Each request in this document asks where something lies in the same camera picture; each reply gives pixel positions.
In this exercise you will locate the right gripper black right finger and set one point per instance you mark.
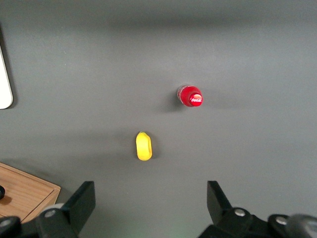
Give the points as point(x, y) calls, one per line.
point(223, 215)

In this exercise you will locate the red cola bottle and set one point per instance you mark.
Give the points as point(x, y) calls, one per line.
point(190, 96)

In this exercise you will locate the wooden two-drawer cabinet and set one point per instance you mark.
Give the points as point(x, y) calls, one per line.
point(29, 193)

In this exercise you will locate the yellow lemon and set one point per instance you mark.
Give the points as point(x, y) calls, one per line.
point(143, 147)

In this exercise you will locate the wooden drawer front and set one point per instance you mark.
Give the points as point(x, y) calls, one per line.
point(24, 200)

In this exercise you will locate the white rectangular plastic tray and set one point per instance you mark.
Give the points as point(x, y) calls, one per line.
point(3, 91)

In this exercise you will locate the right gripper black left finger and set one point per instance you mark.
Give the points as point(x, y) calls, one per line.
point(74, 210)

